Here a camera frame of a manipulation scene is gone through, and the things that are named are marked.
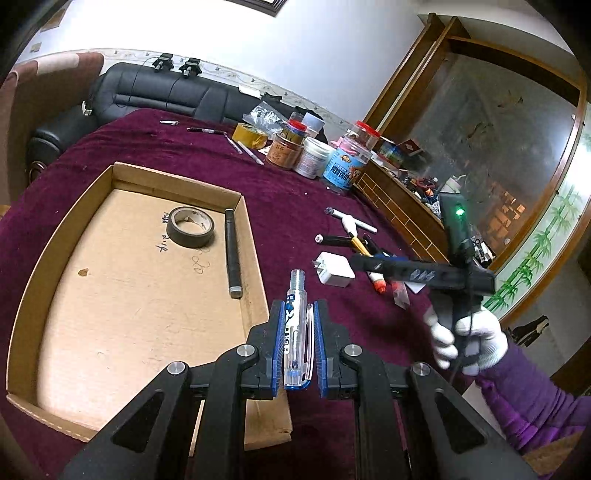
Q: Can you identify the blue label plastic jar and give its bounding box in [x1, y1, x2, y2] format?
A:
[322, 137, 372, 197]

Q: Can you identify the wood framed glass panel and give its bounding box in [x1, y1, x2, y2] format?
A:
[364, 13, 588, 274]

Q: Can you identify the shallow cardboard box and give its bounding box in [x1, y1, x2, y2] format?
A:
[6, 161, 294, 450]

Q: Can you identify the white plastic jar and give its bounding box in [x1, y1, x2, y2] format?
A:
[293, 137, 335, 180]

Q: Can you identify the person's right hand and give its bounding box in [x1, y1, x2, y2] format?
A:
[422, 307, 509, 377]

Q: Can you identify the clear jar with red lid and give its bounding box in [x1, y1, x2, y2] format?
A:
[347, 121, 383, 155]

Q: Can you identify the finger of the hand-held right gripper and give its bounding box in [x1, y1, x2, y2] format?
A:
[348, 254, 402, 283]

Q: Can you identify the jar of sticks red lid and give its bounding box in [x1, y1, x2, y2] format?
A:
[285, 119, 308, 144]

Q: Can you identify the clear case with red part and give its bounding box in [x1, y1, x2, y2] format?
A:
[392, 281, 413, 309]

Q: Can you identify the brown wooden cabinet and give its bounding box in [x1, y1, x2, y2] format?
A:
[353, 161, 455, 265]

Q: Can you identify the black leather sofa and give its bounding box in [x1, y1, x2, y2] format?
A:
[25, 62, 328, 185]

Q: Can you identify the yellow tape roll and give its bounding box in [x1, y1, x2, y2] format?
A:
[232, 122, 269, 149]

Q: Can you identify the white charger adapter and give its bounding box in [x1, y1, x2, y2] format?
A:
[313, 251, 356, 288]

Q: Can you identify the green bamboo wall panel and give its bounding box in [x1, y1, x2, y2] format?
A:
[480, 134, 591, 324]

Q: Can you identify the white cup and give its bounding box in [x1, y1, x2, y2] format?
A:
[302, 112, 327, 137]

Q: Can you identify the white marker pen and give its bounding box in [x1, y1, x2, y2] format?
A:
[324, 208, 377, 237]

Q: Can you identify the person's right forearm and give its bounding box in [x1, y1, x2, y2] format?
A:
[475, 344, 591, 455]

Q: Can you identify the crumpled clear plastic bag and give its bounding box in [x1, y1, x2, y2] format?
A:
[249, 99, 283, 130]

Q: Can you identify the yellow pen with black grip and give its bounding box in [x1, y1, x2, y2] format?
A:
[348, 233, 372, 257]

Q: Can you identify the brown printed canister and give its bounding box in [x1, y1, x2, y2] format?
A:
[266, 134, 304, 171]

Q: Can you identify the transparent pen with blue print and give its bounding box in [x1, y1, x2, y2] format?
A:
[283, 268, 318, 392]

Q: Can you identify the black pen with grey end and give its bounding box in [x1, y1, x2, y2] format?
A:
[224, 209, 243, 300]

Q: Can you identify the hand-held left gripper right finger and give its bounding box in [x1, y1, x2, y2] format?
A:
[313, 299, 539, 480]

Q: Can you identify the maroon plush tablecloth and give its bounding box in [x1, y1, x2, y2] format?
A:
[0, 107, 462, 480]

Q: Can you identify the pile of small toys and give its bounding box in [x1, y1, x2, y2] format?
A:
[372, 138, 497, 259]

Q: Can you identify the black tape roll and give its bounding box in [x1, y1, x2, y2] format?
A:
[167, 206, 216, 247]

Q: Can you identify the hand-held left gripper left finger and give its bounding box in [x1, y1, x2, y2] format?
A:
[60, 299, 289, 480]

